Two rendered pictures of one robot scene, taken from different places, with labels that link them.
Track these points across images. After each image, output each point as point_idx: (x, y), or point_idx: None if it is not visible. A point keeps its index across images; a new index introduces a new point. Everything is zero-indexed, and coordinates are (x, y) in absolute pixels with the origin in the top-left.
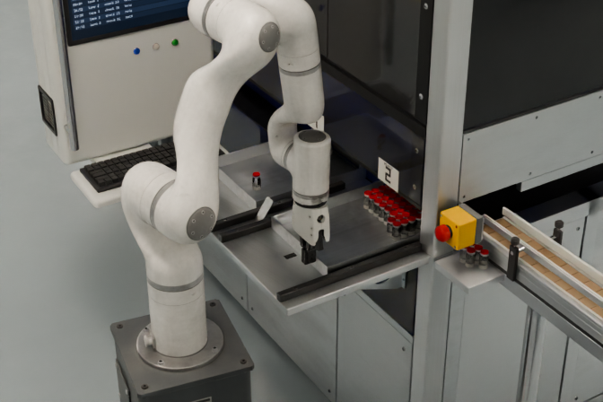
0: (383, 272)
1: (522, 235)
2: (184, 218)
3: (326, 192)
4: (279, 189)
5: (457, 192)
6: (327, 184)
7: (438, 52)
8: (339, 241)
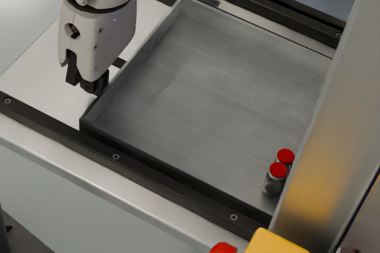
0: (152, 212)
1: None
2: None
3: None
4: None
5: (339, 229)
6: None
7: None
8: (201, 110)
